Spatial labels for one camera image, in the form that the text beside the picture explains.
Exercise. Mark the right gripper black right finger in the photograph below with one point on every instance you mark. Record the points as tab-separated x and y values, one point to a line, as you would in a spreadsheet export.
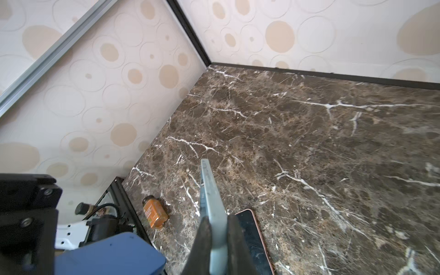
239	258

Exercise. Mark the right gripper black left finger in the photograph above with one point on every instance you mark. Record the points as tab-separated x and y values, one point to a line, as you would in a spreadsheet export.
198	262

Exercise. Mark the light blue phone case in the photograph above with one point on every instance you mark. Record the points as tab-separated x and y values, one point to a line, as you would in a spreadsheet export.
212	207

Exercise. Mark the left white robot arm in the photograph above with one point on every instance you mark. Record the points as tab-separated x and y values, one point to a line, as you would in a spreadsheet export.
69	236

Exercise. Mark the black smartphone on table centre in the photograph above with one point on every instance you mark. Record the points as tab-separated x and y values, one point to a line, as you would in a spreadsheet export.
255	242

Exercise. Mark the small orange brown bottle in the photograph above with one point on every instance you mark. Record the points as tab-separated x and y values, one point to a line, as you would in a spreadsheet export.
154	212

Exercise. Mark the black round knob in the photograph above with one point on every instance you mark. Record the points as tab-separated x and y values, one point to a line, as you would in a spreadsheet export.
84	209

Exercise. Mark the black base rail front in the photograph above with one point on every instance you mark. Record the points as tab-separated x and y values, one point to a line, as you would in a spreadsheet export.
114	214

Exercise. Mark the black corner frame post left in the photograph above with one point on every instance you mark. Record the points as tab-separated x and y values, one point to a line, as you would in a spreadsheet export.
185	24

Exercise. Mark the silver aluminium rail left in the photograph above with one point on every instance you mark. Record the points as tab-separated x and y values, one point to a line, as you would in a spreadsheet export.
27	79

